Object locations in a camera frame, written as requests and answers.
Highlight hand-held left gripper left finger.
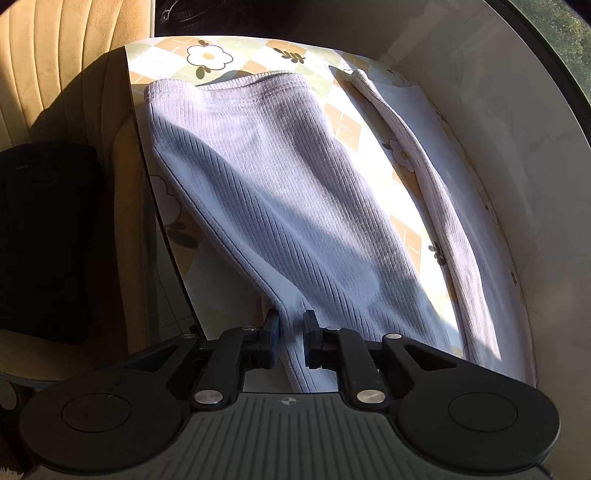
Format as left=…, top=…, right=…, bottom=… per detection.
left=122, top=309, right=281, bottom=410

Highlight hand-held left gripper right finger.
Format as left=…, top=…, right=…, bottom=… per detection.
left=302, top=309, right=455, bottom=410

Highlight lavender ribbed pants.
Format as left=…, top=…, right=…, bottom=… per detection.
left=143, top=69, right=502, bottom=393

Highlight floral checked tablecloth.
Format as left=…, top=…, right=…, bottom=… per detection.
left=127, top=34, right=522, bottom=393

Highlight black bag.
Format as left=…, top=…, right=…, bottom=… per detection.
left=0, top=142, right=103, bottom=346

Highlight dark round object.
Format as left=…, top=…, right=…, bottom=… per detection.
left=154, top=0, right=222, bottom=26

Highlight tan ribbed upholstered chair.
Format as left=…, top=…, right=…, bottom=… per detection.
left=0, top=0, right=160, bottom=384

